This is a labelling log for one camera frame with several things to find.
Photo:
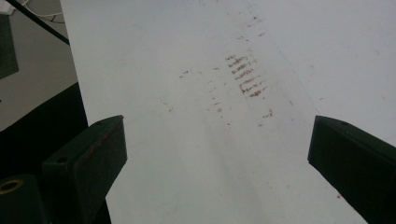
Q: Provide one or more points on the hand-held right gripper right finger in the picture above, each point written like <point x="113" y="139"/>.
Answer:
<point x="358" y="161"/>

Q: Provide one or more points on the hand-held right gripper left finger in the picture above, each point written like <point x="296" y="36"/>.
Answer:
<point x="87" y="165"/>

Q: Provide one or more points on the dark green panel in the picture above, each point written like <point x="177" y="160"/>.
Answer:
<point x="7" y="49"/>

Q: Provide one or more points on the black slanted rod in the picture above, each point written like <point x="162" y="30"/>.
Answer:
<point x="40" y="23"/>

